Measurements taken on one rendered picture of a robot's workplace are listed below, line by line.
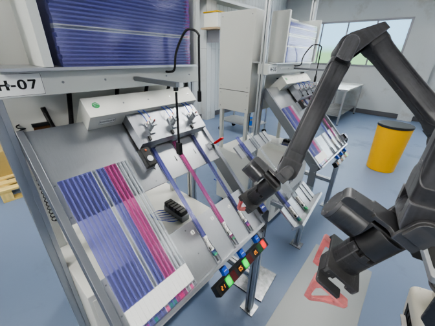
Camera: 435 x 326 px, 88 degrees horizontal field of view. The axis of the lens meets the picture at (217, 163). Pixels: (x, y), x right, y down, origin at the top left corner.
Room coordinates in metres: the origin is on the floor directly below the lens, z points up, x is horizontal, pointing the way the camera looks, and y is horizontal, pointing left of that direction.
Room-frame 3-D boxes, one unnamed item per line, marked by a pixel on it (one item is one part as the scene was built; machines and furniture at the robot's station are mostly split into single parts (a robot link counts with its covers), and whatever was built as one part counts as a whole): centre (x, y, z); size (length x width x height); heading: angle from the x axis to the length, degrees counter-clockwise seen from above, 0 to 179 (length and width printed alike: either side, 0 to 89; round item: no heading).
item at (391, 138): (2.92, -2.36, 0.32); 0.42 x 0.41 x 0.65; 139
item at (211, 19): (5.23, 0.06, 2.03); 0.47 x 0.39 x 0.27; 140
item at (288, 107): (1.98, -0.62, 0.65); 1.01 x 0.73 x 1.29; 49
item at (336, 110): (5.92, -3.07, 0.45); 1.73 x 0.69 x 0.89; 140
